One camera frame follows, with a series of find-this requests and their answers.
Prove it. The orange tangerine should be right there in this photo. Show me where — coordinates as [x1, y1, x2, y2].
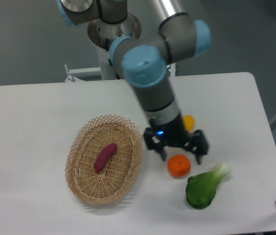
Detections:
[167, 154, 191, 178]

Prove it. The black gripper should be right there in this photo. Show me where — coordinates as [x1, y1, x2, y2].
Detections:
[143, 113, 209, 165]

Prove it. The oval wicker basket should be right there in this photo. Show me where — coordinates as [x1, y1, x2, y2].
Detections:
[65, 115, 143, 205]

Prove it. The purple sweet potato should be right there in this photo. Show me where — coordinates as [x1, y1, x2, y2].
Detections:
[93, 143, 117, 173]

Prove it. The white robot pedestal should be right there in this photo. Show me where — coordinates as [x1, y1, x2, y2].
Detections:
[87, 13, 142, 80]

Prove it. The green bok choy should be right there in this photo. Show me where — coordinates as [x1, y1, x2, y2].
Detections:
[185, 163, 230, 210]

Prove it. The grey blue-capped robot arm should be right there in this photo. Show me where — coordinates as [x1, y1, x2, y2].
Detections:
[57, 0, 211, 161]

